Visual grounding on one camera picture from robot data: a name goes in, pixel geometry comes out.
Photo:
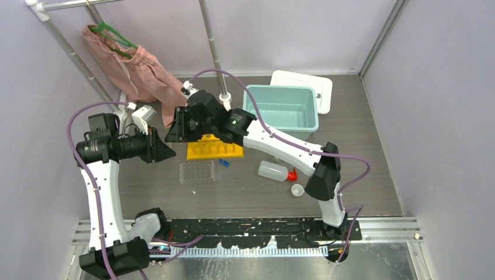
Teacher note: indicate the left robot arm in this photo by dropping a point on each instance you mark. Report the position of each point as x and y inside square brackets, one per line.
[115, 250]

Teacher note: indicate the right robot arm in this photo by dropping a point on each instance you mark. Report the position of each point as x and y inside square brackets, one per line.
[323, 172]

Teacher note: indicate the teal plastic bin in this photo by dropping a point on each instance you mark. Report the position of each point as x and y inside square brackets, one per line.
[290, 109]

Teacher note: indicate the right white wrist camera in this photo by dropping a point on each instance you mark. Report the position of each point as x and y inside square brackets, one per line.
[190, 93]

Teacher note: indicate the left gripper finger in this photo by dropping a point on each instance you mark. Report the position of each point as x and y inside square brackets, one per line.
[152, 132]
[160, 150]

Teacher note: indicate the small glass flask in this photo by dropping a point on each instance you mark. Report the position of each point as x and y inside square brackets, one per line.
[275, 158]

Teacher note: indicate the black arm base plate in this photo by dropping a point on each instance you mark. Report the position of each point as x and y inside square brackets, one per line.
[256, 233]

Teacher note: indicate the yellow test tube rack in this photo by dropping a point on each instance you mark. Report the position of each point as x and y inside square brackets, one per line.
[210, 147]

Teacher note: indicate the pink cloth garment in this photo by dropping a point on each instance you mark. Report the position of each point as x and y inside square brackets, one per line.
[142, 78]

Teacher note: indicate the small white cup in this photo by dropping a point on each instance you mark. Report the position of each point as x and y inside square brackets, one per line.
[297, 190]

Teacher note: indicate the clear well plate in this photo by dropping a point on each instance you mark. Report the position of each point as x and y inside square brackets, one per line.
[197, 172]

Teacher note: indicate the white squeeze bottle red cap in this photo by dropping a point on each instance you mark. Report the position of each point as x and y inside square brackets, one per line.
[276, 172]

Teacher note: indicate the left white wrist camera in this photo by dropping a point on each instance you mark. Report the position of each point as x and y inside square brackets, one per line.
[140, 117]

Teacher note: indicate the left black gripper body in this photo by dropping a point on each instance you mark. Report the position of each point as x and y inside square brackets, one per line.
[142, 147]

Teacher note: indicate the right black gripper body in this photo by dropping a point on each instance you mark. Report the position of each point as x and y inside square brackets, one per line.
[189, 128]

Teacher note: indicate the green clothes hanger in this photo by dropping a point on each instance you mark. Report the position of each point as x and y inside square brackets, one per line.
[109, 39]

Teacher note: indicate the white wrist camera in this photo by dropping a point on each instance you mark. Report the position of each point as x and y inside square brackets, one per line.
[140, 117]
[190, 93]

